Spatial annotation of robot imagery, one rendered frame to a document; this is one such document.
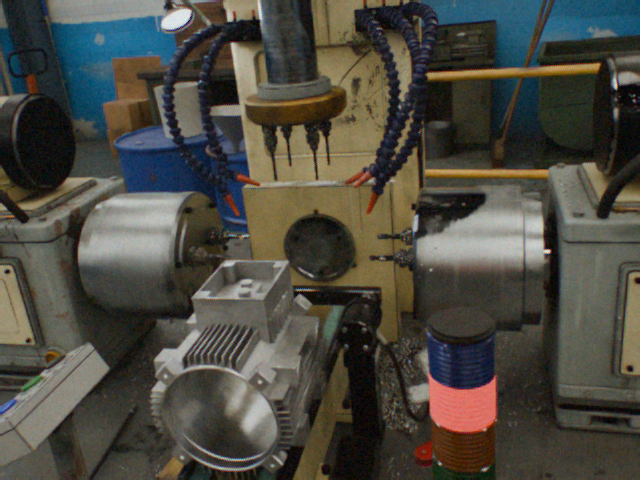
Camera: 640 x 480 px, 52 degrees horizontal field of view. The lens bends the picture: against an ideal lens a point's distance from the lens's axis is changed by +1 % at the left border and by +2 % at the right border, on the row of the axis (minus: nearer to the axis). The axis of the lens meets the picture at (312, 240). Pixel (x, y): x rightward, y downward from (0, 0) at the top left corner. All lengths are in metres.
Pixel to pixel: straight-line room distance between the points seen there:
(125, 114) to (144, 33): 1.07
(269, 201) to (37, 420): 0.64
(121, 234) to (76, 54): 7.01
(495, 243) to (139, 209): 0.64
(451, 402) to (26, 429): 0.50
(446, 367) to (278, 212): 0.77
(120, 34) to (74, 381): 6.96
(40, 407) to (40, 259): 0.46
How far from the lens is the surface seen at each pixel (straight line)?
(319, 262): 1.31
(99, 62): 8.00
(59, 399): 0.90
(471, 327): 0.59
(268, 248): 1.33
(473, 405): 0.61
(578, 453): 1.13
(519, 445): 1.13
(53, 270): 1.28
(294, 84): 1.11
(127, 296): 1.24
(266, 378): 0.79
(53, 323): 1.34
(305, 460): 0.98
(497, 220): 1.05
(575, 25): 6.12
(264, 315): 0.84
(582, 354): 1.10
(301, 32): 1.11
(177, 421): 0.90
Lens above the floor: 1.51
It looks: 22 degrees down
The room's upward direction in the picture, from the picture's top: 6 degrees counter-clockwise
